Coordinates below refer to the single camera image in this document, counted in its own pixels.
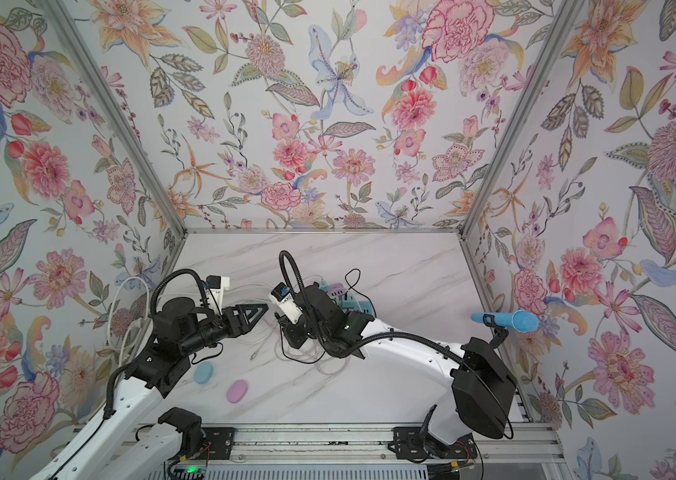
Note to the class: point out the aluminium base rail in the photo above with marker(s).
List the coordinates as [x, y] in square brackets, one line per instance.
[149, 446]

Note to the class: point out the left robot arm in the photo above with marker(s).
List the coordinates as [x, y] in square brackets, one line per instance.
[132, 391]

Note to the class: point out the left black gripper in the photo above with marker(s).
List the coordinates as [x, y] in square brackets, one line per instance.
[235, 320]

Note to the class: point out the teal power strip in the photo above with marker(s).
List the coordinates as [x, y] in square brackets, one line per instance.
[350, 303]

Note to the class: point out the purple power strip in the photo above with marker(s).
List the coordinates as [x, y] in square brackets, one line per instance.
[337, 290]

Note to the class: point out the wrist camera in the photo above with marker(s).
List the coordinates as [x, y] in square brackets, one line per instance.
[282, 297]
[216, 286]

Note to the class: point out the pink earbud case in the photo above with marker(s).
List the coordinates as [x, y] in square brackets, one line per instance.
[237, 391]

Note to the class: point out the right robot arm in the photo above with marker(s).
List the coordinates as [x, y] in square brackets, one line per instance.
[480, 387]

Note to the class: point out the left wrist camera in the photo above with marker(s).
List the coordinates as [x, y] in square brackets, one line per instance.
[216, 286]

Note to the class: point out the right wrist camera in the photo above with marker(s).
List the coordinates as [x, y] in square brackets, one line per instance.
[282, 297]

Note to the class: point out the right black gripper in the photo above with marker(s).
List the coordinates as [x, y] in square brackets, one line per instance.
[294, 333]

